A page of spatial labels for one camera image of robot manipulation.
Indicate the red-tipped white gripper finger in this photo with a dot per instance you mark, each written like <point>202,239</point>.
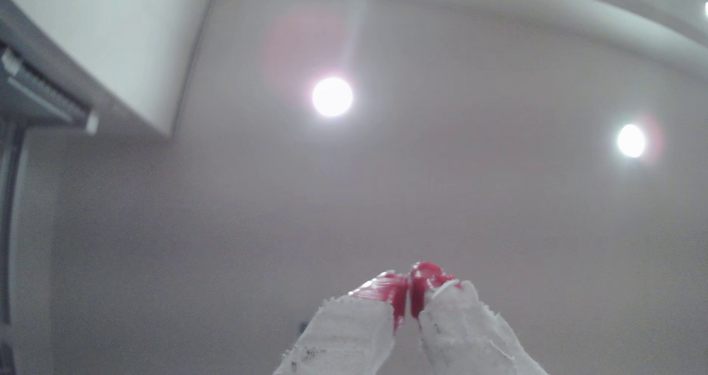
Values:
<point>345,331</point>
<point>464,331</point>

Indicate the round ceiling light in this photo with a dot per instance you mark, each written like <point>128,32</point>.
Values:
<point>631,140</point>
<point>332,97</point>

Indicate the curved white ceiling moulding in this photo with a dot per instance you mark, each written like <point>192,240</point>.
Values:
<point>581,15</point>

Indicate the white wall air conditioner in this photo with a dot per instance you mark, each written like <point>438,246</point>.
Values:
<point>116,37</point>

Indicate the grey window blind rail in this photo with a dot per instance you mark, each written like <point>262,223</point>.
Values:
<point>38,95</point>

